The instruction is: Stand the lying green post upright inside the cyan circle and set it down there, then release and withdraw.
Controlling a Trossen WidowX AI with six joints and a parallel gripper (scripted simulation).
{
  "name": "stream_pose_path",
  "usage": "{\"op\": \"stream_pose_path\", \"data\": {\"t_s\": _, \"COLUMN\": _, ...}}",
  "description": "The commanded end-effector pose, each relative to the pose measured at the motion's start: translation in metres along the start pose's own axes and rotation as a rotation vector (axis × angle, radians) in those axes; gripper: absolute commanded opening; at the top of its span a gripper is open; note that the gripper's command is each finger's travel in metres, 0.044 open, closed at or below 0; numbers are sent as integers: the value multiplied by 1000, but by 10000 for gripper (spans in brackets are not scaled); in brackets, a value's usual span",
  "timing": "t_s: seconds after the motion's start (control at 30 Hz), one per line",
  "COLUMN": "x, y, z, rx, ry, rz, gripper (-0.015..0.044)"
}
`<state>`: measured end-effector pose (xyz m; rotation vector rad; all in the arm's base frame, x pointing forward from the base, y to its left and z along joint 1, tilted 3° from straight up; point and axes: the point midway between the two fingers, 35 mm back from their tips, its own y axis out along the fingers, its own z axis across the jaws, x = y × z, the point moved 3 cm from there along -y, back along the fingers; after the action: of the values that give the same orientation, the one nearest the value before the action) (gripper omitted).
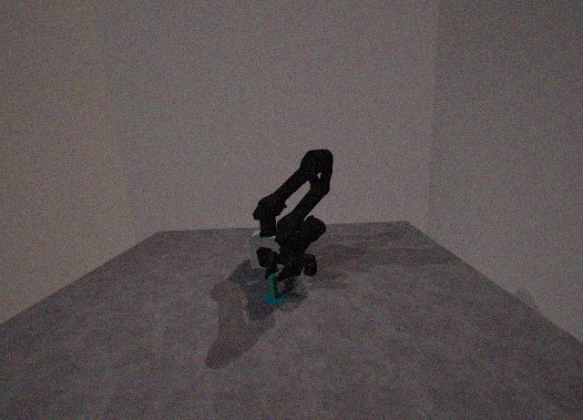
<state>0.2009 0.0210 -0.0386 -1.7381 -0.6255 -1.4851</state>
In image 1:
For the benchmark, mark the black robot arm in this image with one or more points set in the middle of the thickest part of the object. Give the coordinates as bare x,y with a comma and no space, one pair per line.
292,229

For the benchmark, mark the green rectangular post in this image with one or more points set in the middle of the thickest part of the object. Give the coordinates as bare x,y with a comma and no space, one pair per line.
273,286

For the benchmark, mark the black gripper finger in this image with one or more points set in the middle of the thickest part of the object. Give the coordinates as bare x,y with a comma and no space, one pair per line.
272,265
292,268

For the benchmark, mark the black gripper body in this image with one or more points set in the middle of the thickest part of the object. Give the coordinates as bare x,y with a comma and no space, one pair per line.
306,260

